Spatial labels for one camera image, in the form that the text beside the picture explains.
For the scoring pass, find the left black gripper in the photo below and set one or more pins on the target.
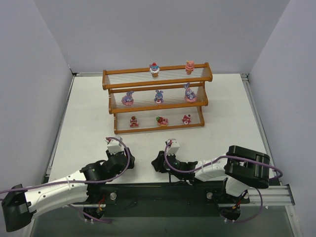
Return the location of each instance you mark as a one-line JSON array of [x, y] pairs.
[[129, 159]]

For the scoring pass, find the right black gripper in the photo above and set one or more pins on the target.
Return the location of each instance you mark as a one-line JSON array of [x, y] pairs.
[[158, 162]]

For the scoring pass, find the red bear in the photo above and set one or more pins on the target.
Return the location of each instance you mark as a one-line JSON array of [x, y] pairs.
[[134, 122]]

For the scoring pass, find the strawberry bear tart toy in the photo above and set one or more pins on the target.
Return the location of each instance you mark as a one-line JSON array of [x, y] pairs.
[[162, 121]]

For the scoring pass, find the pink bear with cream hat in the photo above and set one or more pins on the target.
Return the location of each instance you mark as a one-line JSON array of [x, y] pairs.
[[186, 119]]

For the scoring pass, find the purple bunny holding cake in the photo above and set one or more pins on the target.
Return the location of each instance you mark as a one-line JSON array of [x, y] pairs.
[[158, 97]]

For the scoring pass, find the purple bunny sitting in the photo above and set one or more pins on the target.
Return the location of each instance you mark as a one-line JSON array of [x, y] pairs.
[[190, 96]]

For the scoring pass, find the blue red cupcake toy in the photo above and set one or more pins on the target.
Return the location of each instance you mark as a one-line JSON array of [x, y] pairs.
[[154, 69]]

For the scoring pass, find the pink round bear toy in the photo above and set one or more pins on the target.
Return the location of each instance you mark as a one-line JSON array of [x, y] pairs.
[[189, 67]]

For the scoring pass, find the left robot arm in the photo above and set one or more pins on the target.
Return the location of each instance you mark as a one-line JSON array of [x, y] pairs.
[[22, 204]]

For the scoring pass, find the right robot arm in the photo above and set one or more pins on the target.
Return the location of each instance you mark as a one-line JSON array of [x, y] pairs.
[[244, 168]]

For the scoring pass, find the wooden three-tier shelf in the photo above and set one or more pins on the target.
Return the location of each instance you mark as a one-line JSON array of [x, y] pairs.
[[170, 80]]

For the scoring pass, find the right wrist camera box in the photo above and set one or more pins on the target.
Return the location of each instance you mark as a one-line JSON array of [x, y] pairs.
[[172, 146]]

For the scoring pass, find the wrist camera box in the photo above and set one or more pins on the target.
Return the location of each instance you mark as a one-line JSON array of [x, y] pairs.
[[114, 145], [172, 146]]

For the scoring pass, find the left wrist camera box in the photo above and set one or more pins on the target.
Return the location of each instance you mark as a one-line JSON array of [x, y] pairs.
[[114, 145]]

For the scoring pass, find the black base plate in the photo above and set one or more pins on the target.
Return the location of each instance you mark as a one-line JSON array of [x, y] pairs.
[[179, 199]]

